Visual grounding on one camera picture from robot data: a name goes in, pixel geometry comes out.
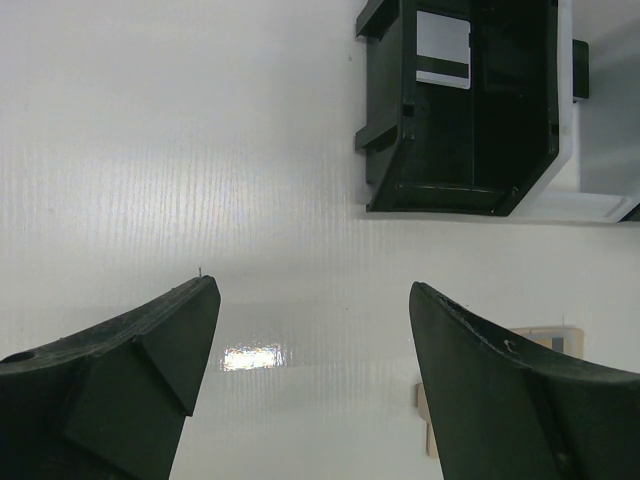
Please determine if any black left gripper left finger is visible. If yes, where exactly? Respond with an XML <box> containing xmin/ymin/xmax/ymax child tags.
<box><xmin>1</xmin><ymin>276</ymin><xmax>221</xmax><ymax>479</ymax></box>

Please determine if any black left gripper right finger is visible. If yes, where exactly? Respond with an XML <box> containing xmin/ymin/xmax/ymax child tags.
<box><xmin>409</xmin><ymin>282</ymin><xmax>639</xmax><ymax>479</ymax></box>

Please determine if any black card in tray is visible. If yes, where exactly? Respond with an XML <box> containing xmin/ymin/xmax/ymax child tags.
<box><xmin>572</xmin><ymin>39</ymin><xmax>590</xmax><ymax>102</ymax></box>

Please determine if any silver card in tray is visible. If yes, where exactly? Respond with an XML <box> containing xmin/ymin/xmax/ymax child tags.
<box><xmin>416</xmin><ymin>10</ymin><xmax>471</xmax><ymax>90</ymax></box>

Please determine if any black left tray compartment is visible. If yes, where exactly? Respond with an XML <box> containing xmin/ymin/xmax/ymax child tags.
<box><xmin>355</xmin><ymin>1</ymin><xmax>560</xmax><ymax>217</ymax></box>

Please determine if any white middle tray compartment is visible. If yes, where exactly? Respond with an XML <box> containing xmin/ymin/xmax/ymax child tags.
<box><xmin>510</xmin><ymin>1</ymin><xmax>639</xmax><ymax>223</ymax></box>

